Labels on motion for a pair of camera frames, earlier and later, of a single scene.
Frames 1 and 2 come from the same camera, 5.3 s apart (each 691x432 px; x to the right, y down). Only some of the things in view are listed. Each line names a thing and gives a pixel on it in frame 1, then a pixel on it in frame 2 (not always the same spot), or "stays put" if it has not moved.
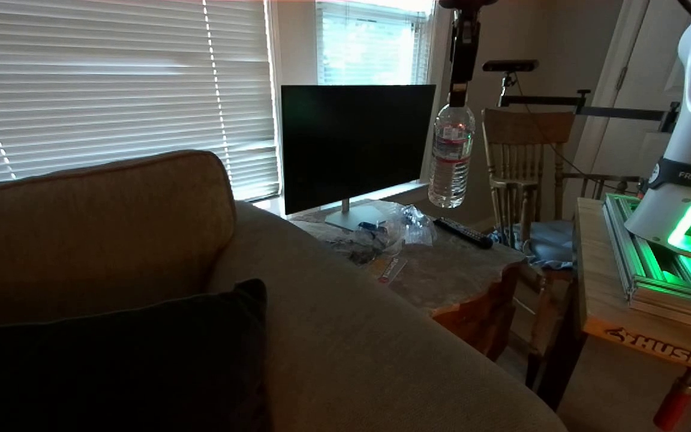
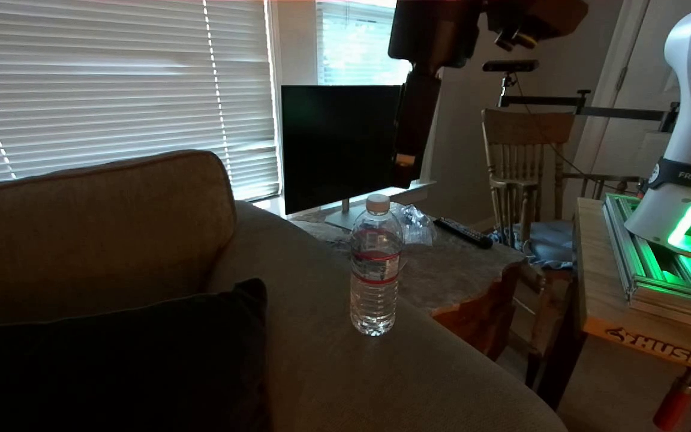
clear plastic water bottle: x=453 y=144 -> x=379 y=254
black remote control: x=461 y=233 stays put
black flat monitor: x=345 y=142 stays put
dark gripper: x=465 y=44 -> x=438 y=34
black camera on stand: x=509 y=71 stays put
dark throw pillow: x=179 y=366 stays put
